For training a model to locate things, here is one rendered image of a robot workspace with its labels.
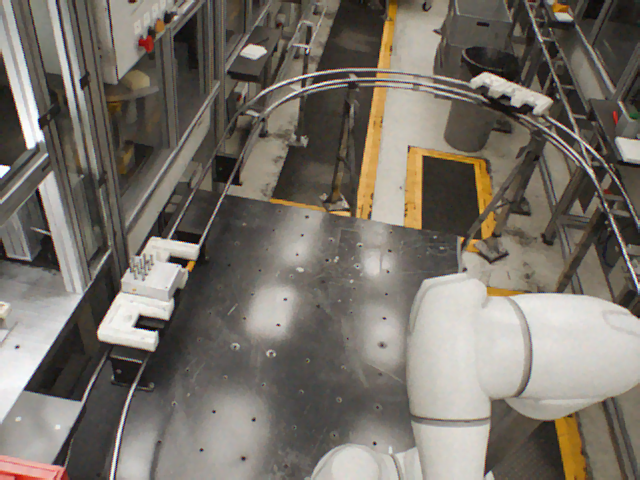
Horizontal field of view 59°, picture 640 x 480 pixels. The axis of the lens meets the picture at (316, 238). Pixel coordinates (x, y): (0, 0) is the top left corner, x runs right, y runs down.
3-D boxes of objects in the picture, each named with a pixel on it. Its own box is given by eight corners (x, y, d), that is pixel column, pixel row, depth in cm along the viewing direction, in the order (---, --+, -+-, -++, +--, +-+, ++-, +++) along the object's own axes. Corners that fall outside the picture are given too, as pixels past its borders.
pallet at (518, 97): (465, 97, 276) (471, 78, 270) (479, 89, 285) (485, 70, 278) (534, 127, 260) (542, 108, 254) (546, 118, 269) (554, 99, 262)
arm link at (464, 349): (426, 425, 65) (535, 420, 67) (420, 269, 67) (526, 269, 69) (393, 407, 78) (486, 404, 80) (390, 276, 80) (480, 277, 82)
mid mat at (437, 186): (501, 257, 311) (501, 255, 310) (402, 239, 313) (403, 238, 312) (486, 159, 386) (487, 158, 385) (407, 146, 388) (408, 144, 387)
